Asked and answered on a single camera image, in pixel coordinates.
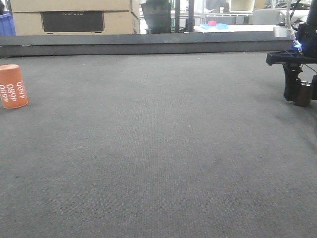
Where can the white background table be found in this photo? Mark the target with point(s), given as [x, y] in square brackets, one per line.
[238, 28]

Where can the orange cylinder with 4680 print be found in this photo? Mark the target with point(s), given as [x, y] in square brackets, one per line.
[12, 90]

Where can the dark trash bin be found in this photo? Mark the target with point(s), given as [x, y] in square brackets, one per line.
[157, 14]

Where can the dark brown cylindrical capacitor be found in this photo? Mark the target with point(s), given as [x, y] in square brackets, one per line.
[304, 94]

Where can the pink block on blue tray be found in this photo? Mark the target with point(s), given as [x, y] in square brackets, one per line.
[212, 23]

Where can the blue crate behind table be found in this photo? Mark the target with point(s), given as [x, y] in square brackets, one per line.
[7, 26]

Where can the cardboard box with black label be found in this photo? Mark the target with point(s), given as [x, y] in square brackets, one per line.
[75, 17]

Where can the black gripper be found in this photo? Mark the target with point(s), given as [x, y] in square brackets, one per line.
[304, 51]

